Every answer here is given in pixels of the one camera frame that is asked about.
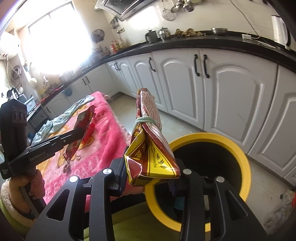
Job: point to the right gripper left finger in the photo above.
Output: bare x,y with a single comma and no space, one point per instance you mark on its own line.
63,217

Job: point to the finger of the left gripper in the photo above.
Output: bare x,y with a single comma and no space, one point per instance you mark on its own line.
58,142

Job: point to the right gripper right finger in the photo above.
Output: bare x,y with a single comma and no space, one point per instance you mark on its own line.
230,217

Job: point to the red snack wrapper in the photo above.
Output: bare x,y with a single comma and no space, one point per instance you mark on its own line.
83,121

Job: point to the yellow red snack bag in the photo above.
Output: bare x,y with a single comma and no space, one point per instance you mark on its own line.
149,155

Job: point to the green sleeve left forearm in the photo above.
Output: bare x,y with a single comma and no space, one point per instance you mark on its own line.
19,223

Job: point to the yellow rimmed trash bin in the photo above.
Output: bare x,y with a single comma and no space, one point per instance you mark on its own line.
209,155

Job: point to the left hand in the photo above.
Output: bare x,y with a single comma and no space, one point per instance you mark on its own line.
23,187

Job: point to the pink cartoon fleece blanket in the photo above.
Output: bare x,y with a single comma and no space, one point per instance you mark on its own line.
107,141

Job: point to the light blue cloth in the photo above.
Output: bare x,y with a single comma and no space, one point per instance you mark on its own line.
54,125

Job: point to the blue hanging cup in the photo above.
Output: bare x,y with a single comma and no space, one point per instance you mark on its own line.
67,91

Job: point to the steel stock pot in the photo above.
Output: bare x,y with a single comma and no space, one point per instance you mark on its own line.
66,78

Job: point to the clear plastic bag on floor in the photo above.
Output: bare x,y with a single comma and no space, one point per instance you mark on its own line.
275,219

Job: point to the condiment bottles group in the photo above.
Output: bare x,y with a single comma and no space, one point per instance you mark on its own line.
113,48

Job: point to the white water heater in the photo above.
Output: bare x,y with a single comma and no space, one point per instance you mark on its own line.
9,45

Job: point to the white lower cabinets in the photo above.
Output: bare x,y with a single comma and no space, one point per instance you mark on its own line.
246,98

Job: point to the black teapot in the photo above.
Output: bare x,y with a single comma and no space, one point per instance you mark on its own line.
151,36

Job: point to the black range hood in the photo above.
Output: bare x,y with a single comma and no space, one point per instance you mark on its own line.
122,9

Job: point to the steel teapot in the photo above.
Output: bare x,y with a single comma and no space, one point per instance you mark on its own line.
164,34

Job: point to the ginger pile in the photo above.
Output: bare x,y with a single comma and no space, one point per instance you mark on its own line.
187,33

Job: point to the hanging utensil rack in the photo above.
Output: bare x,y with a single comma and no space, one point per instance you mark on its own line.
186,5

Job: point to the steel bowl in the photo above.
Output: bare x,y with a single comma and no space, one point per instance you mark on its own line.
220,31

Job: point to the white power adapter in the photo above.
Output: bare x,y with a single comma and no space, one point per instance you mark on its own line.
246,37

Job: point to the white electric kettle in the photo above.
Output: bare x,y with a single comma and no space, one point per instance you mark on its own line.
281,33

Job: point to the wall fan vent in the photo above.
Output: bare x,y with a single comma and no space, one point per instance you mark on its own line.
98,35

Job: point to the wire strainer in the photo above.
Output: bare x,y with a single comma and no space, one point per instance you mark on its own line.
168,15

